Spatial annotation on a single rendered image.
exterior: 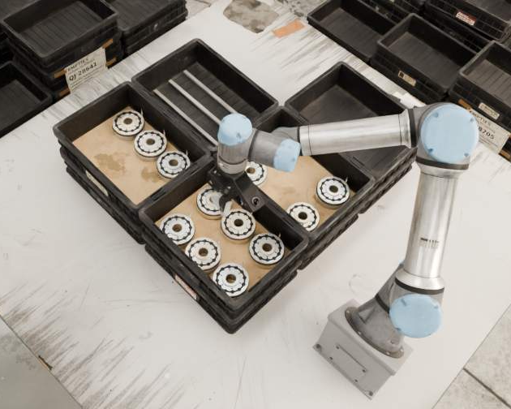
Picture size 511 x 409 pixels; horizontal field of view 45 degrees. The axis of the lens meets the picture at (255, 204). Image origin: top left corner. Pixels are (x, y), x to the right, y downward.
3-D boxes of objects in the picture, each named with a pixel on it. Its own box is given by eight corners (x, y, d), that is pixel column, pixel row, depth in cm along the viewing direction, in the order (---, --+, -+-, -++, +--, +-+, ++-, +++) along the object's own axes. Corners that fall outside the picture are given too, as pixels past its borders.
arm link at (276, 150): (305, 138, 150) (262, 125, 151) (300, 144, 139) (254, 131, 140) (295, 169, 152) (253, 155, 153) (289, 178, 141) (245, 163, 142)
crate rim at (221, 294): (310, 243, 174) (311, 239, 172) (234, 312, 161) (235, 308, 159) (213, 158, 187) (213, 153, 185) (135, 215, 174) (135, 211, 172)
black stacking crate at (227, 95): (276, 127, 208) (281, 104, 198) (212, 175, 195) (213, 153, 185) (197, 62, 220) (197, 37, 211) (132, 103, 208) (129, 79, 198)
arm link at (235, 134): (249, 142, 138) (213, 131, 139) (245, 170, 147) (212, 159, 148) (259, 117, 142) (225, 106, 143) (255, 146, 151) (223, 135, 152)
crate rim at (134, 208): (213, 158, 187) (213, 153, 185) (135, 215, 174) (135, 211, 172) (128, 83, 200) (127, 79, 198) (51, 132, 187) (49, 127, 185)
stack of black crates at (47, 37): (90, 52, 309) (75, -23, 270) (130, 85, 299) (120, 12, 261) (23, 93, 291) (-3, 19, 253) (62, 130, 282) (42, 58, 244)
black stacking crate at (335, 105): (422, 150, 207) (434, 128, 198) (368, 200, 195) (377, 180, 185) (334, 83, 220) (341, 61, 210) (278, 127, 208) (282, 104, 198)
